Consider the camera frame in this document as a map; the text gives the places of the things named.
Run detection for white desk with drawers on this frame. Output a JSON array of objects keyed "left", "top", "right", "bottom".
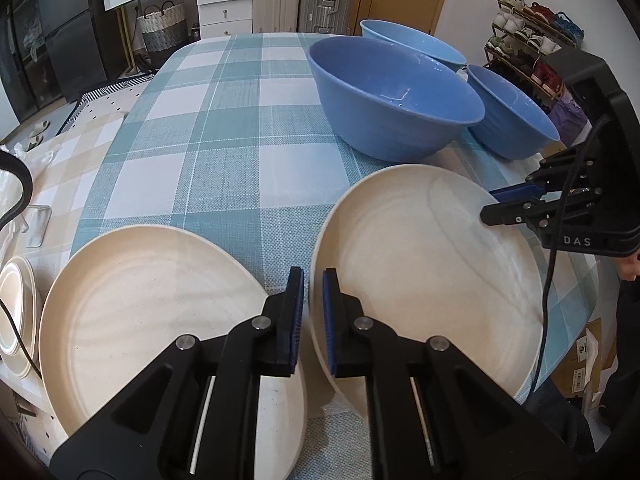
[{"left": 101, "top": 0, "right": 253, "bottom": 41}]

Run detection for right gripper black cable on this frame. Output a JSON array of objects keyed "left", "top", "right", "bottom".
[{"left": 529, "top": 115, "right": 608, "bottom": 393}]

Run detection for teal plaid tablecloth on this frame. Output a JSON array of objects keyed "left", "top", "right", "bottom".
[{"left": 65, "top": 32, "right": 601, "bottom": 480}]

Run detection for woven two-tone basket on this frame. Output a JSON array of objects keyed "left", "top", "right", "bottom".
[{"left": 137, "top": 1, "right": 188, "bottom": 57}]

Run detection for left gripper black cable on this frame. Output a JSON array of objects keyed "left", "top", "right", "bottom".
[{"left": 0, "top": 152, "right": 45, "bottom": 380}]

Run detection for light blue bowl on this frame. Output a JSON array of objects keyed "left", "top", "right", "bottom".
[{"left": 360, "top": 19, "right": 468, "bottom": 73}]

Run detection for person's dark trousers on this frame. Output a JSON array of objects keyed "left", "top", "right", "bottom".
[{"left": 525, "top": 377, "right": 608, "bottom": 457}]

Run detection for large printed cardboard box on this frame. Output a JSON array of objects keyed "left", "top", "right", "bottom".
[{"left": 552, "top": 317, "right": 618, "bottom": 401}]

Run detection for purple bag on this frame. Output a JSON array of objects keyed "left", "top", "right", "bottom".
[{"left": 549, "top": 95, "right": 591, "bottom": 134}]

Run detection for small cream plate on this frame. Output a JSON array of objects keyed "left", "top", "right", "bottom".
[
  {"left": 0, "top": 256, "right": 38, "bottom": 358},
  {"left": 0, "top": 260, "right": 42, "bottom": 379}
]

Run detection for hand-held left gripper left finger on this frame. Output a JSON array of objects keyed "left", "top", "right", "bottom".
[{"left": 50, "top": 266, "right": 306, "bottom": 480}]

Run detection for group of assorted shoes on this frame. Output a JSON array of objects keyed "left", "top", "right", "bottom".
[{"left": 487, "top": 0, "right": 586, "bottom": 101}]

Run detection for beige plaid tablecloth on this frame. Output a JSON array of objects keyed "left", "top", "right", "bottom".
[{"left": 0, "top": 110, "right": 132, "bottom": 461}]

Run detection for dark glass-door cabinet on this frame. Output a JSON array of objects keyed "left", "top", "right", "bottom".
[{"left": 0, "top": 0, "right": 66, "bottom": 126}]

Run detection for large cream plate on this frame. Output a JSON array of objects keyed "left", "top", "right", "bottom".
[
  {"left": 309, "top": 164, "right": 546, "bottom": 411},
  {"left": 39, "top": 225, "right": 307, "bottom": 480}
]

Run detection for dark grey fridge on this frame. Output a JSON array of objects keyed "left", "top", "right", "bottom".
[{"left": 37, "top": 0, "right": 121, "bottom": 102}]

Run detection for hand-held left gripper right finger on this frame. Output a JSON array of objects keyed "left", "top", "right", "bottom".
[{"left": 321, "top": 268, "right": 596, "bottom": 480}]

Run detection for clear plastic tray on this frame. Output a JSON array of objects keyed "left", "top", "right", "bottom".
[{"left": 22, "top": 205, "right": 53, "bottom": 249}]

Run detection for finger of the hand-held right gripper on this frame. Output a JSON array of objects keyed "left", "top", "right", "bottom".
[
  {"left": 489, "top": 145, "right": 599, "bottom": 204},
  {"left": 480, "top": 190, "right": 601, "bottom": 247}
]

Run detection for large blue bowl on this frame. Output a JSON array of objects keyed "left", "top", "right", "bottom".
[{"left": 306, "top": 36, "right": 486, "bottom": 163}]

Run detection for metal shoe rack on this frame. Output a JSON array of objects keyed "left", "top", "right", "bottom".
[{"left": 482, "top": 0, "right": 586, "bottom": 106}]

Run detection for black and white patterned rug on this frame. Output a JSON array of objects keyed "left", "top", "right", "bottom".
[{"left": 55, "top": 72, "right": 157, "bottom": 133}]

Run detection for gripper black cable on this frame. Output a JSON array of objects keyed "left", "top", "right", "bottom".
[
  {"left": 529, "top": 115, "right": 608, "bottom": 393},
  {"left": 0, "top": 152, "right": 45, "bottom": 380}
]

